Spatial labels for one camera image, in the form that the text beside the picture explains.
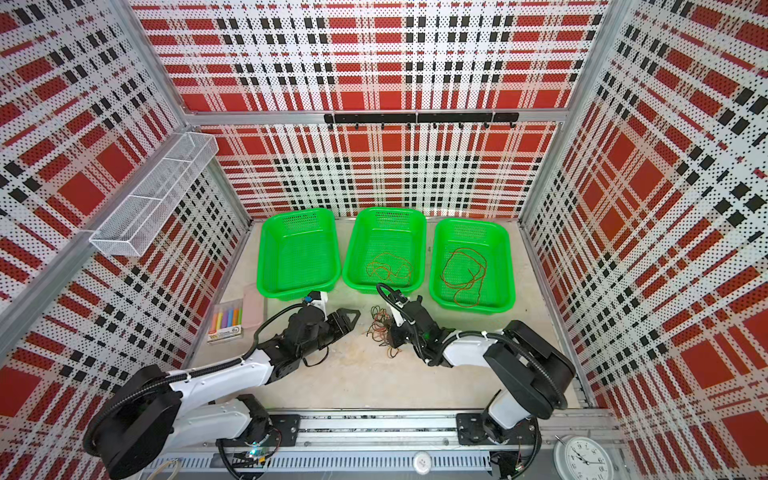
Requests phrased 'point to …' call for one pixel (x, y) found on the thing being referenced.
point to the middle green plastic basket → (385, 246)
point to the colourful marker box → (226, 321)
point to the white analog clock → (581, 458)
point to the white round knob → (422, 462)
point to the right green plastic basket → (489, 237)
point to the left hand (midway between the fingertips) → (360, 315)
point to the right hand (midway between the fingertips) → (389, 322)
